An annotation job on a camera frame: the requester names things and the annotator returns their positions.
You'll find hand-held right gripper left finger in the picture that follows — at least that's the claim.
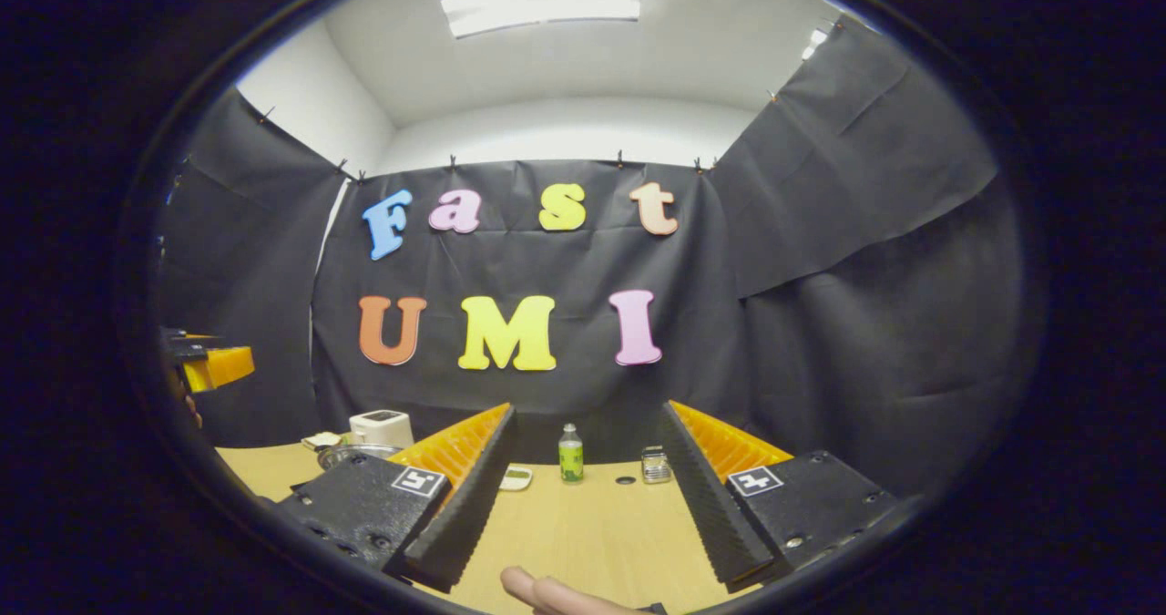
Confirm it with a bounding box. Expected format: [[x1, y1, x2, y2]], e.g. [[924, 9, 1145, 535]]
[[273, 403, 517, 593]]

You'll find steel pot with soybeans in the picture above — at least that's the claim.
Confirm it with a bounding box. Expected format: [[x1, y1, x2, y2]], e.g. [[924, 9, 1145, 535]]
[[316, 444, 402, 470]]

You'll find green label bottle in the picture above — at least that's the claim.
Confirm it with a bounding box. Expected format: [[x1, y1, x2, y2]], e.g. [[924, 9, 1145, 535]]
[[557, 423, 585, 485]]

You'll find large ceiling light panel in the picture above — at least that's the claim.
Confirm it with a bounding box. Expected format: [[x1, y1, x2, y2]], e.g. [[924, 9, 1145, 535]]
[[441, 0, 642, 39]]

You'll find white toaster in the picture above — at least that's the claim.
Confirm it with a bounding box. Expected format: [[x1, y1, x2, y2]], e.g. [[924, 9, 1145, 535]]
[[349, 410, 414, 449]]

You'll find black backdrop cloth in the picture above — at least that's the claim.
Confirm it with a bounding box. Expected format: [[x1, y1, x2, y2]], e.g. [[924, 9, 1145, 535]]
[[155, 14, 1026, 497]]

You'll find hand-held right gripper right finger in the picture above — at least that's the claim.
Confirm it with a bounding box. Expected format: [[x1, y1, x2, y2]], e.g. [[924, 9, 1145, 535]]
[[660, 401, 901, 593]]

